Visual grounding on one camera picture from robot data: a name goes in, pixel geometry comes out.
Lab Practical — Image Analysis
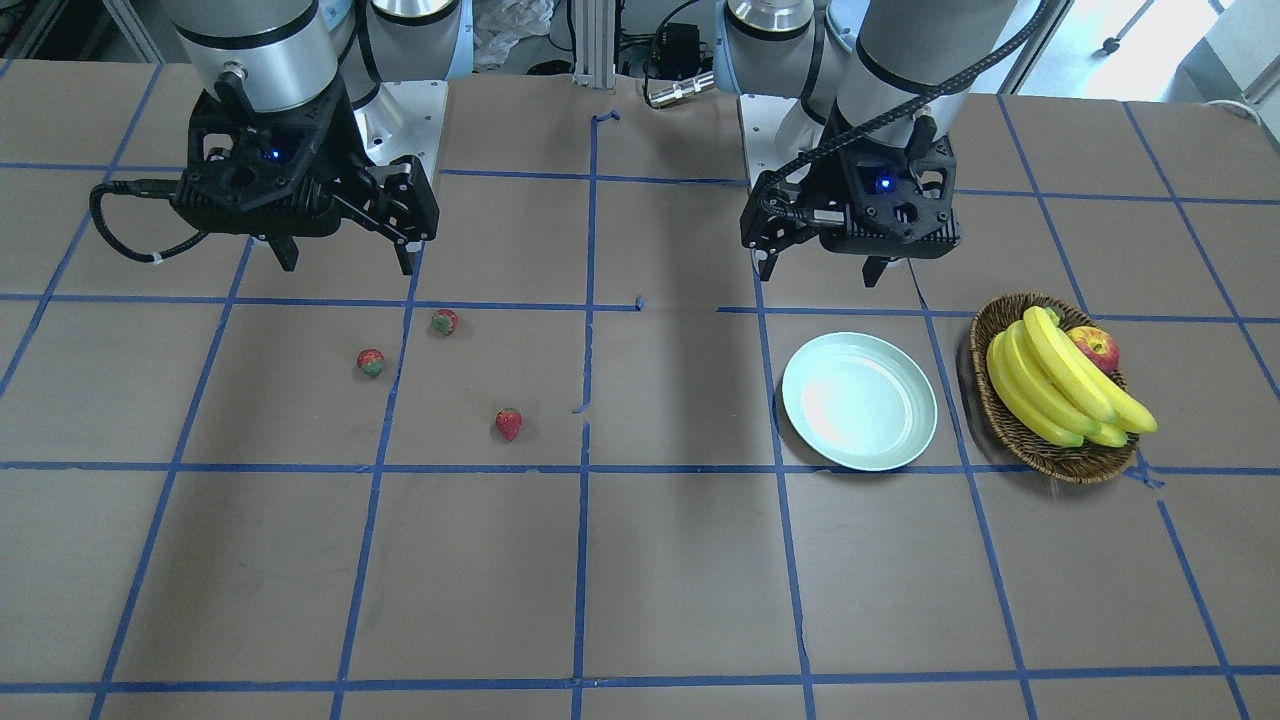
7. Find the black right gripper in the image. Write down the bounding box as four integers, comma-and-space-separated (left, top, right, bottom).
170, 76, 440, 277

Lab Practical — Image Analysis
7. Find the light green plate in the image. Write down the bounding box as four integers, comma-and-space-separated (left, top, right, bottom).
781, 332, 940, 471

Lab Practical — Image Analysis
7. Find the yellow banana bunch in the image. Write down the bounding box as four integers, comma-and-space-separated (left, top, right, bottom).
986, 306, 1158, 448

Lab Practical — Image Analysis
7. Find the brown wicker basket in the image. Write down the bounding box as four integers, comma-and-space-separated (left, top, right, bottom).
955, 291, 1140, 484

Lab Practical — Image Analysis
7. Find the red strawberry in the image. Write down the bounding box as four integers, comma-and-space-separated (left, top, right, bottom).
356, 348, 387, 379
430, 307, 460, 337
494, 407, 524, 442

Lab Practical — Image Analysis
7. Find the aluminium frame post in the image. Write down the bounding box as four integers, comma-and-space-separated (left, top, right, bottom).
564, 0, 618, 92

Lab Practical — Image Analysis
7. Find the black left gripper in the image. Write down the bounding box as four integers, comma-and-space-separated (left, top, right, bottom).
740, 109, 963, 288

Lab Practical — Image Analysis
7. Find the silver metal connector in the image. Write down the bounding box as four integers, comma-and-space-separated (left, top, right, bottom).
641, 70, 716, 110

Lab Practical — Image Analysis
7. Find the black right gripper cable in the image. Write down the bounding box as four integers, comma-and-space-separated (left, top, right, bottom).
88, 178, 211, 266

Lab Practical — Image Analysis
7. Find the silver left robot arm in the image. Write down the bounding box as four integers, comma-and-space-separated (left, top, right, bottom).
713, 1, 1032, 287

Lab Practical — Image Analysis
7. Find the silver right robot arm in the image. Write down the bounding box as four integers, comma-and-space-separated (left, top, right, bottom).
163, 1, 474, 275

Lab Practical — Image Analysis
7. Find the black power box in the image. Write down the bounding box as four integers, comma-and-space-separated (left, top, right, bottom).
648, 22, 701, 79

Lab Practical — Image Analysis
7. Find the red apple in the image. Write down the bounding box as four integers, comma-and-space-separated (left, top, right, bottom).
1068, 325, 1120, 375

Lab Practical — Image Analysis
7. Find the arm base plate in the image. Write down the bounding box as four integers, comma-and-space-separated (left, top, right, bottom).
739, 94, 837, 187
355, 79, 449, 179

